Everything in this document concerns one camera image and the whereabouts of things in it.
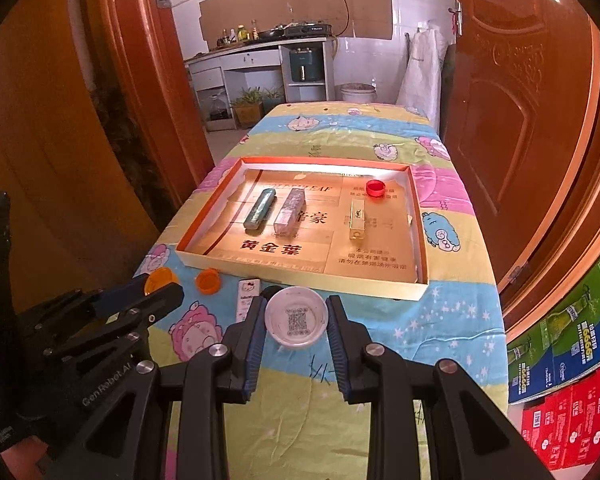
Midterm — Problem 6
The large orange bottle cap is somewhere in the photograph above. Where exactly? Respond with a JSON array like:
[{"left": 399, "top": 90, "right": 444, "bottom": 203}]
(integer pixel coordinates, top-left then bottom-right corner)
[{"left": 144, "top": 266, "right": 180, "bottom": 296}]

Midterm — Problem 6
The small orange bottle cap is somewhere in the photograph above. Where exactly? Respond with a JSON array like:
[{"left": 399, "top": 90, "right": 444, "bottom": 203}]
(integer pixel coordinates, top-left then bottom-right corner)
[{"left": 194, "top": 268, "right": 222, "bottom": 296}]

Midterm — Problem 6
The white Hello Kitty lighter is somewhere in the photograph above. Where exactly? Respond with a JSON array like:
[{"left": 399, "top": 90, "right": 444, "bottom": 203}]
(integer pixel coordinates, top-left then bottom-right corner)
[{"left": 236, "top": 278, "right": 261, "bottom": 322}]

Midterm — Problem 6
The white bottle cap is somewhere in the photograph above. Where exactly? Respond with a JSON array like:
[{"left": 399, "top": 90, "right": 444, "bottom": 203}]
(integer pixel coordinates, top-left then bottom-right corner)
[{"left": 264, "top": 286, "right": 328, "bottom": 350}]

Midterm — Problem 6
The gold YSL lighter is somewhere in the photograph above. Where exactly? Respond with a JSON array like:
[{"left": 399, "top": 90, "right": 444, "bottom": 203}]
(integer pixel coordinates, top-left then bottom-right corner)
[{"left": 349, "top": 198, "right": 365, "bottom": 242}]

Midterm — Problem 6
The teal floral lighter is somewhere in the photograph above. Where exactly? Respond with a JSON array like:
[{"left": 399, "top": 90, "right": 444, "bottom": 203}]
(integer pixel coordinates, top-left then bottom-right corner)
[{"left": 242, "top": 188, "right": 276, "bottom": 231}]

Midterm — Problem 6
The patterned translucent lighter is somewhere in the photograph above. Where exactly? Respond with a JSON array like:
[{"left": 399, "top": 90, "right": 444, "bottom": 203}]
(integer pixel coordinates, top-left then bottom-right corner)
[{"left": 274, "top": 188, "right": 306, "bottom": 237}]

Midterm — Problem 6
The red bottle cap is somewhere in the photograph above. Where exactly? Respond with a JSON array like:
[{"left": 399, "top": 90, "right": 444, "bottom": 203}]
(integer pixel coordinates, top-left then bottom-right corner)
[{"left": 365, "top": 179, "right": 387, "bottom": 198}]

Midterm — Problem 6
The person's left hand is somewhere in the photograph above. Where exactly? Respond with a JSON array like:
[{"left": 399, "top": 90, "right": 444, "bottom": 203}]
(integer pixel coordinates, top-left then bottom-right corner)
[{"left": 1, "top": 437, "right": 47, "bottom": 480}]

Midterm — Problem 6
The red carton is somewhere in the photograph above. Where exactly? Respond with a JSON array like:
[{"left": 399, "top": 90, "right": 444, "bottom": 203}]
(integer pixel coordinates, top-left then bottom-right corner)
[{"left": 520, "top": 368, "right": 600, "bottom": 471}]

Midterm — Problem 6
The green beer carton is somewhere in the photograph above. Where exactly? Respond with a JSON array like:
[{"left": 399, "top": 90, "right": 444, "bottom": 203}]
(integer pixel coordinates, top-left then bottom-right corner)
[{"left": 507, "top": 258, "right": 600, "bottom": 404}]

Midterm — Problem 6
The black bottle cap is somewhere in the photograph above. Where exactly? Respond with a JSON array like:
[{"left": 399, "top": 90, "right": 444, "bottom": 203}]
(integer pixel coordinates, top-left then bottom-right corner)
[{"left": 260, "top": 285, "right": 283, "bottom": 301}]

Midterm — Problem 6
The orange shallow cardboard box tray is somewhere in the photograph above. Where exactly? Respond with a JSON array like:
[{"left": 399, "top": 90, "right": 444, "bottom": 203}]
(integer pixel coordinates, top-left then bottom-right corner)
[{"left": 175, "top": 156, "right": 429, "bottom": 301}]

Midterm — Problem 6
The potted green plant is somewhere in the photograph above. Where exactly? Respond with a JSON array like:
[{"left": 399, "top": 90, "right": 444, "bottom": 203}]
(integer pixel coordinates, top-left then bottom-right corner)
[{"left": 232, "top": 87, "right": 264, "bottom": 129}]

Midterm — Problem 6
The white sack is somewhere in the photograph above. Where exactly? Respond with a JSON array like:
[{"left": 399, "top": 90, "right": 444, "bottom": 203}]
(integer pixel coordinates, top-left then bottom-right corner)
[{"left": 396, "top": 21, "right": 449, "bottom": 131}]

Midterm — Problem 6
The brown wooden door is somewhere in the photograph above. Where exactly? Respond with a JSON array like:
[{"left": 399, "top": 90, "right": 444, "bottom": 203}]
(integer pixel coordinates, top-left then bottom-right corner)
[{"left": 444, "top": 0, "right": 600, "bottom": 314}]

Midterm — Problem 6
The white bucket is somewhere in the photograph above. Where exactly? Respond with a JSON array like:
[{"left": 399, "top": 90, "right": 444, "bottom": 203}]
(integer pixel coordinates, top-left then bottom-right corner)
[{"left": 340, "top": 82, "right": 377, "bottom": 104}]

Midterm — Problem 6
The white kitchen counter cabinet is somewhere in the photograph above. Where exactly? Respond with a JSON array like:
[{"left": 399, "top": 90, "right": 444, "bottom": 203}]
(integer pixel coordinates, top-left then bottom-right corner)
[{"left": 185, "top": 37, "right": 336, "bottom": 131}]

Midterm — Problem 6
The dark green air fryer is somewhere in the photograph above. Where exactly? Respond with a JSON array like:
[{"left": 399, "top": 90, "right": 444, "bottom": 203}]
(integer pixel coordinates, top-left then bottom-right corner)
[{"left": 289, "top": 47, "right": 324, "bottom": 82}]

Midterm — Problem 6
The black gas stove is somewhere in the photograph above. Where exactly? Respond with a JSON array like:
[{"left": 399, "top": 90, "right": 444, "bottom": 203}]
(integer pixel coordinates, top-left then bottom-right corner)
[{"left": 258, "top": 22, "right": 332, "bottom": 41}]

